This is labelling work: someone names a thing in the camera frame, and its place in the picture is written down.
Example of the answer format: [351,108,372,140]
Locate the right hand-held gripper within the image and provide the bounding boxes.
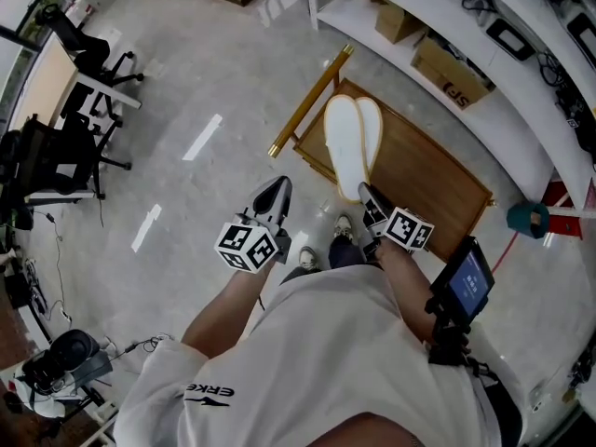
[357,181,435,263]

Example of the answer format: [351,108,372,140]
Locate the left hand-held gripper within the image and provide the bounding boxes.
[213,175,294,275]

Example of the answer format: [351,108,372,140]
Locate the pair of white slippers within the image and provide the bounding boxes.
[323,94,370,204]
[354,97,385,183]

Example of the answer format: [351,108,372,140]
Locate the person's right forearm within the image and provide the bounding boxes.
[374,239,437,344]

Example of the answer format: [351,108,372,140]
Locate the person's left forearm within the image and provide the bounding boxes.
[180,267,276,360]

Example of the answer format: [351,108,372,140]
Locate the person's right shoe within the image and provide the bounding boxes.
[332,212,358,244]

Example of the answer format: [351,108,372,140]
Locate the person's shoe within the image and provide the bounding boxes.
[297,245,321,272]
[332,212,358,244]

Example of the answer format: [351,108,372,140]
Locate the wooden three-tier cart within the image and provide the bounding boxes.
[267,44,495,263]

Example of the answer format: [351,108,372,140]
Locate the person's dark trousers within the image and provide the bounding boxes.
[281,237,373,278]

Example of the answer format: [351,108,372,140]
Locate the person's left shoe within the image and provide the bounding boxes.
[297,245,321,272]

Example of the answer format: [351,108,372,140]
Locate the small black monitor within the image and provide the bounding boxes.
[428,236,495,325]

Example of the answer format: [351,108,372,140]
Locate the teal waste bin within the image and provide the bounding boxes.
[506,201,550,240]

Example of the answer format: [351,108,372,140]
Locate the large printed cardboard box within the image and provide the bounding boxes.
[410,34,497,111]

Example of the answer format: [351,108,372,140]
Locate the white metal shelving rack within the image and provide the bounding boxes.
[305,0,596,218]

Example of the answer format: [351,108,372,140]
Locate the person's white t-shirt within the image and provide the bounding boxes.
[114,263,525,447]

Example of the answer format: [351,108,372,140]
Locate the small plain cardboard box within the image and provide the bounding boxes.
[374,0,427,45]

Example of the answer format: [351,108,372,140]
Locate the red box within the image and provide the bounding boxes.
[539,179,586,241]

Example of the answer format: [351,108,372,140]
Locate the white screen device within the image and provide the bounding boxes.
[565,10,596,60]
[485,16,537,62]

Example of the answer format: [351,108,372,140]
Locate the pile of black gear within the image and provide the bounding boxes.
[535,48,596,162]

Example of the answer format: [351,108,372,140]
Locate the person's neck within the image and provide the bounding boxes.
[305,412,420,447]

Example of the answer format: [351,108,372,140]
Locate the black mesh office chair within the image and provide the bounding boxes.
[0,114,134,204]

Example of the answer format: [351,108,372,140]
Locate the black open hard case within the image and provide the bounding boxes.
[49,328,102,372]

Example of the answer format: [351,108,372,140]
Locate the wooden-top desk with white legs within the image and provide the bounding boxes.
[8,33,143,132]

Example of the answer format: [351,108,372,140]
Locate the black and white headset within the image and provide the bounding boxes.
[22,351,75,395]

